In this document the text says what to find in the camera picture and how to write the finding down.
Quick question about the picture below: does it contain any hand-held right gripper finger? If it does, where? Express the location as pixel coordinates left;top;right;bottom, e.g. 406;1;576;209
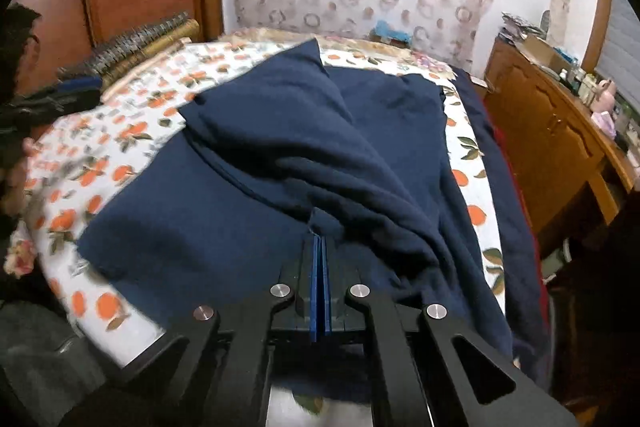
319;234;576;427
57;234;321;427

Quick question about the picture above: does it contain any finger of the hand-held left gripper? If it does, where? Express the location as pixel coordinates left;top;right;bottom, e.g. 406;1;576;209
15;77;104;128

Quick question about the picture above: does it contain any navy printed t-shirt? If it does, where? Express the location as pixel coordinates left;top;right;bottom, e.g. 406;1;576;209
77;37;516;403

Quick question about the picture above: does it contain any person's left hand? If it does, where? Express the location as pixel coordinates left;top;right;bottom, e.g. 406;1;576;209
0;137;37;215

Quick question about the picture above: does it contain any orange-print bed sheet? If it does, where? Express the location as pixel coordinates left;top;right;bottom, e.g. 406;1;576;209
10;39;508;413

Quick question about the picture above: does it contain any navy patterned folded quilt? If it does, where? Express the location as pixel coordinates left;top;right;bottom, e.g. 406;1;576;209
55;9;193;80

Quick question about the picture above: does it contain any navy blanket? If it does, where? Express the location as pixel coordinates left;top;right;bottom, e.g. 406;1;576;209
452;67;548;385

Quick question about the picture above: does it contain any red cloth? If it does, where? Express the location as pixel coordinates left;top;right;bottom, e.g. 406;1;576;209
492;117;546;308

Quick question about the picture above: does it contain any floral blanket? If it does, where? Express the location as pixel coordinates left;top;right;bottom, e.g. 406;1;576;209
220;27;456;80

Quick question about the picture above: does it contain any dark grey cloth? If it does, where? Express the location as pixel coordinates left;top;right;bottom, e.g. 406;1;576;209
0;297;151;427

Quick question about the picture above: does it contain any blue plastic package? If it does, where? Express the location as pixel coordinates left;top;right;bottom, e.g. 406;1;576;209
372;21;413;45

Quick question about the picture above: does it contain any wooden sideboard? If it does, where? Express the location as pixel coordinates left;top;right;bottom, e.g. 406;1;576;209
482;34;640;253

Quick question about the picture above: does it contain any cardboard box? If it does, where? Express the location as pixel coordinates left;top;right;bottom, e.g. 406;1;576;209
520;34;571;72

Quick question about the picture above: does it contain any pink cloth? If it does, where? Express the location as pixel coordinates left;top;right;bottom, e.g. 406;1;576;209
592;112;618;138

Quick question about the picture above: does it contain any group of small bottles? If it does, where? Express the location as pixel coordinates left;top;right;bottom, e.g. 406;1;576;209
557;64;598;100

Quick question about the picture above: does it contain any pile of papers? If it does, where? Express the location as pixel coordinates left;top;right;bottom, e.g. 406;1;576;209
501;11;543;42

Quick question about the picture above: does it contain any pink figurine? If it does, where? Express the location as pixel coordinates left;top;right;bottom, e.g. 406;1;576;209
591;78;618;114

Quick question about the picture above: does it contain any grey window blind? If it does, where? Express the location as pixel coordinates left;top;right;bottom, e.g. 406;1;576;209
595;0;640;108

